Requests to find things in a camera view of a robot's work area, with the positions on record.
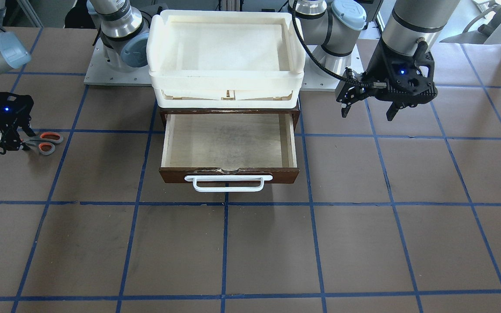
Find light wooden open drawer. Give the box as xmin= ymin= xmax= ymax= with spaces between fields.
xmin=159 ymin=113 xmax=300 ymax=183

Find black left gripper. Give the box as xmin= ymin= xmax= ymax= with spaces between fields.
xmin=341 ymin=40 xmax=438 ymax=121

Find white drawer handle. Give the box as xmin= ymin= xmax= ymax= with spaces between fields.
xmin=184 ymin=174 xmax=273 ymax=193

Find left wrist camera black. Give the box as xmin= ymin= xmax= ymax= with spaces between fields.
xmin=335 ymin=67 xmax=387 ymax=103

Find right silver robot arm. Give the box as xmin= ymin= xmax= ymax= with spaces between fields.
xmin=0 ymin=0 xmax=150 ymax=141

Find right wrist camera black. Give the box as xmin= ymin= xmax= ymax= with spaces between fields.
xmin=0 ymin=127 xmax=23 ymax=155

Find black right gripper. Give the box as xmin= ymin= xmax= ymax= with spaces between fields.
xmin=0 ymin=92 xmax=34 ymax=137

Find white plastic tray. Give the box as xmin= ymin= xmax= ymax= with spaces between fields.
xmin=147 ymin=10 xmax=306 ymax=109

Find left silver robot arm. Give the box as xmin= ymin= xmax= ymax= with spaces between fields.
xmin=287 ymin=0 xmax=459 ymax=121

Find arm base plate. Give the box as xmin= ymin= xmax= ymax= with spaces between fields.
xmin=301 ymin=45 xmax=364 ymax=92
xmin=84 ymin=39 xmax=151 ymax=87

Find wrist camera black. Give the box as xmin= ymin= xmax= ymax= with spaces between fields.
xmin=335 ymin=67 xmax=387 ymax=103
xmin=0 ymin=127 xmax=23 ymax=155

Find grey orange scissors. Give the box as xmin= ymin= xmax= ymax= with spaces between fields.
xmin=20 ymin=131 xmax=64 ymax=155

